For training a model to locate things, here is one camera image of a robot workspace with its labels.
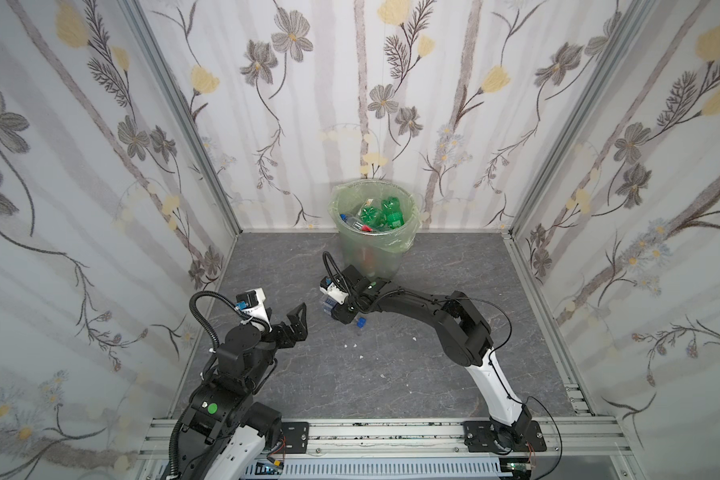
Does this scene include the clear bottle light-blue label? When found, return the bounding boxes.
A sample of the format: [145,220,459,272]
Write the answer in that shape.
[322,296,367,329]

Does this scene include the Fiji water bottle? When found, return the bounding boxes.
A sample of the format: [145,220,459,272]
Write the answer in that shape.
[340,214,374,233]

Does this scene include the green bottle yellow cap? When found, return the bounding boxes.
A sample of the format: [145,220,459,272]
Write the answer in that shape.
[360,205,385,231]
[382,196,405,230]

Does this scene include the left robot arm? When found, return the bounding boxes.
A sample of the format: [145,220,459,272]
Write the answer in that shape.
[162,289,308,479]

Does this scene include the green-lined mesh trash bin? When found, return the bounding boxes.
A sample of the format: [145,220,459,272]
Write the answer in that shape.
[328,179,421,278]

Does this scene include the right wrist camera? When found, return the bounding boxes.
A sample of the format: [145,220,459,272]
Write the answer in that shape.
[319,276,348,304]

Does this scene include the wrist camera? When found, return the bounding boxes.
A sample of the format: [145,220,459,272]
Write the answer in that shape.
[319,276,348,304]
[234,288,270,326]

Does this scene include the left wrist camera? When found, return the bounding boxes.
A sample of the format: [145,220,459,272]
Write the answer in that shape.
[234,288,270,326]

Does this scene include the white slotted cable duct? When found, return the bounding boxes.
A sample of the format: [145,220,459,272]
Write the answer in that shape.
[237,457,513,479]

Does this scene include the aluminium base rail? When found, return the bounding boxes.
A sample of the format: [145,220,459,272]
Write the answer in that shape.
[139,418,628,460]

